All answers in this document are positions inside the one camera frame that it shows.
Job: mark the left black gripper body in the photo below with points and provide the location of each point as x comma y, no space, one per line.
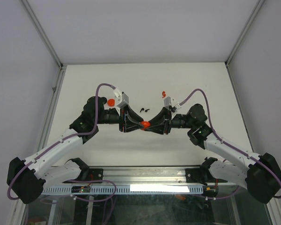
122,116

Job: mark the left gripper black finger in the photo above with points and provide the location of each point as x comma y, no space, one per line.
131,117
131,126

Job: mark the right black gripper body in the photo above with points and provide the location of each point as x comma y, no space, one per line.
167,123

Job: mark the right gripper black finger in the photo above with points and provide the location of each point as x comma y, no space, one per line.
158,129
159,118

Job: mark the orange charging case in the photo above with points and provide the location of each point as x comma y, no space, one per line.
145,124
111,102

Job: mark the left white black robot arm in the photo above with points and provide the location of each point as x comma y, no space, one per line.
29,177

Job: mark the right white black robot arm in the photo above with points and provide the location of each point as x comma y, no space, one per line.
260,175

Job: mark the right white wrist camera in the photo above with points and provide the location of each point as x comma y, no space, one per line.
171,104

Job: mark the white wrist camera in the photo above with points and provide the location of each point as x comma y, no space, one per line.
171,104
121,100

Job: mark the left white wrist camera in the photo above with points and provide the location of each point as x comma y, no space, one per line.
121,100

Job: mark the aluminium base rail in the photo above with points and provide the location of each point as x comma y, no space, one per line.
124,175

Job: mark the white slotted cable duct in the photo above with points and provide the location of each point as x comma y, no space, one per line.
133,189

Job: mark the left aluminium frame post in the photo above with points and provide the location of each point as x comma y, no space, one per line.
41,32

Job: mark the aluminium frame post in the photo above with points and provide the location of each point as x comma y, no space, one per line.
245,30
41,32

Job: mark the right aluminium frame post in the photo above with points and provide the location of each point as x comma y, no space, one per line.
245,30

